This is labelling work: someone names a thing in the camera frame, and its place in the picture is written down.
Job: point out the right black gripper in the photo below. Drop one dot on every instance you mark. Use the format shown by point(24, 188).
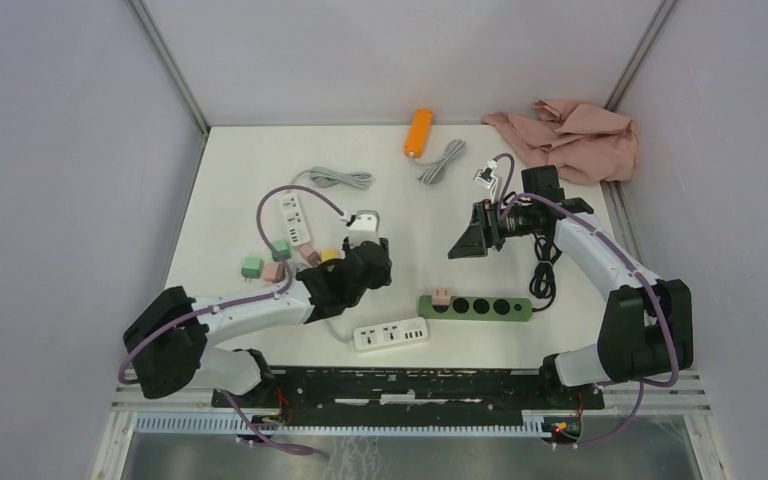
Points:
point(484, 233)

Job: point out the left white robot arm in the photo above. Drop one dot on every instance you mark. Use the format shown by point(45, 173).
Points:
point(175, 342)

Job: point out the long white power strip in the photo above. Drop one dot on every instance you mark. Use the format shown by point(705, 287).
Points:
point(391, 334)

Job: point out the pink crumpled cloth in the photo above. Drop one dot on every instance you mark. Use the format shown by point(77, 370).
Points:
point(586, 143)

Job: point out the dark green power strip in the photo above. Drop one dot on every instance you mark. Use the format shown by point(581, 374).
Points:
point(467, 308)

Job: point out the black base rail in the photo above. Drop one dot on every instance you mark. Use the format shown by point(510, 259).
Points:
point(403, 397)

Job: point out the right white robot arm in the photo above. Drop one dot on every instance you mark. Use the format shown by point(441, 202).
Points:
point(646, 333)

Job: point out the orange power strip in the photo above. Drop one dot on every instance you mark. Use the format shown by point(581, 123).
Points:
point(418, 133)

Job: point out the yellow plug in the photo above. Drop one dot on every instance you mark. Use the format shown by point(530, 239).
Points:
point(329, 254)

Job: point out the pink plug from orange strip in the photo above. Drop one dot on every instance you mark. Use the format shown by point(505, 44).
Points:
point(274, 273)

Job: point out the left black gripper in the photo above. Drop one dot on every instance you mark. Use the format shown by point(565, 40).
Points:
point(384, 278)

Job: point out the small white power strip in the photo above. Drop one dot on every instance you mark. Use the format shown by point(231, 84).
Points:
point(294, 219)

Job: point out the beige plug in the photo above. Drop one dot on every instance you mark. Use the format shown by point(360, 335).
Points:
point(309, 254)

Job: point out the green plug from orange strip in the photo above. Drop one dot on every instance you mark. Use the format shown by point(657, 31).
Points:
point(252, 268)

